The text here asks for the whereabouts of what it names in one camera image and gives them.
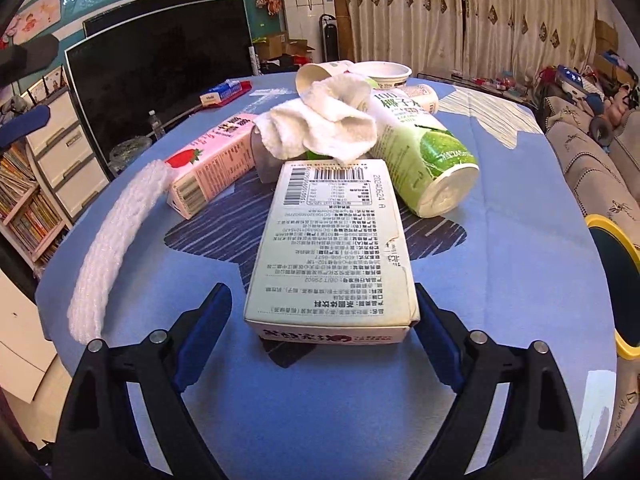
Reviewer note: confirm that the black television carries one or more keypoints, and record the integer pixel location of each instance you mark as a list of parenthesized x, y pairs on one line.
[(161, 61)]

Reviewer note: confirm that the pink strawberry milk carton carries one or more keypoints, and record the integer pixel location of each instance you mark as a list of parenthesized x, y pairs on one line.
[(210, 164)]

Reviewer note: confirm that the black tower fan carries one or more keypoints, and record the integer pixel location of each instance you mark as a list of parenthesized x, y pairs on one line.
[(329, 38)]

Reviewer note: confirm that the beige sectional sofa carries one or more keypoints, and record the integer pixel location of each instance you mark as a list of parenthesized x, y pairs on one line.
[(594, 180)]

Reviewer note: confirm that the white foam net sleeve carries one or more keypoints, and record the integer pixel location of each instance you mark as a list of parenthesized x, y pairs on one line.
[(100, 268)]

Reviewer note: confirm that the white drawer cabinet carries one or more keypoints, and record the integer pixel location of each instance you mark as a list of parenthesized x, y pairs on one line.
[(66, 163)]

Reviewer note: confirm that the beige paper cup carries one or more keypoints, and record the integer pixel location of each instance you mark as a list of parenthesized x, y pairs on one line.
[(312, 72)]

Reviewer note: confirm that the low shelf with clutter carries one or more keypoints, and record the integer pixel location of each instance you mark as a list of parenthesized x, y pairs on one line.
[(489, 86)]

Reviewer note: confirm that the yellow rimmed dark trash bin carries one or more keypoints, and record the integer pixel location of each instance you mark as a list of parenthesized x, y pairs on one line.
[(620, 262)]

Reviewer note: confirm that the clear glass jar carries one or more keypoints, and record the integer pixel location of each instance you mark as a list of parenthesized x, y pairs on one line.
[(267, 166)]

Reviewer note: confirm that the beige patterned curtains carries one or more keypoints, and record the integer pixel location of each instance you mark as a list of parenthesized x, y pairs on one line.
[(478, 38)]

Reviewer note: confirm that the white crumpled towel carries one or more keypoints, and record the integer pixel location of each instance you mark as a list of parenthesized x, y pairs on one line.
[(326, 119)]

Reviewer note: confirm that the white printed carton box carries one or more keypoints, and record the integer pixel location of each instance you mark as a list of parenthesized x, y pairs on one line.
[(333, 265)]

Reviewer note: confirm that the plastic water bottle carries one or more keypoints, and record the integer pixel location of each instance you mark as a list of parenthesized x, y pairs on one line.
[(158, 129)]

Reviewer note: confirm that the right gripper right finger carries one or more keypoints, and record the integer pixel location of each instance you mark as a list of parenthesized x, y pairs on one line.
[(511, 417)]

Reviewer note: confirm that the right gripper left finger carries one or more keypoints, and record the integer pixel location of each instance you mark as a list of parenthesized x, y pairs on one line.
[(98, 437)]

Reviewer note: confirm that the red tray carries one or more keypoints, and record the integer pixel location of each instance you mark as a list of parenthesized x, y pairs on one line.
[(246, 86)]

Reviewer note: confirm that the white paper bowl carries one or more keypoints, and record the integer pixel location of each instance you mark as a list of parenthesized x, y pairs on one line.
[(385, 74)]

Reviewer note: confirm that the cardboard boxes stack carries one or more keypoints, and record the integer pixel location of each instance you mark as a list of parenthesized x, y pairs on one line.
[(607, 61)]

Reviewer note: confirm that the blue tissue pack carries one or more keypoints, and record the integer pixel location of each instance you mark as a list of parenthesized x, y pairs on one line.
[(220, 92)]

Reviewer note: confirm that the pile of plush toys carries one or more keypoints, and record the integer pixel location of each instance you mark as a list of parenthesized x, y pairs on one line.
[(564, 95)]

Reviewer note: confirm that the bookshelf with books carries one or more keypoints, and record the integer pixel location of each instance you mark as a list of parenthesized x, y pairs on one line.
[(29, 221)]

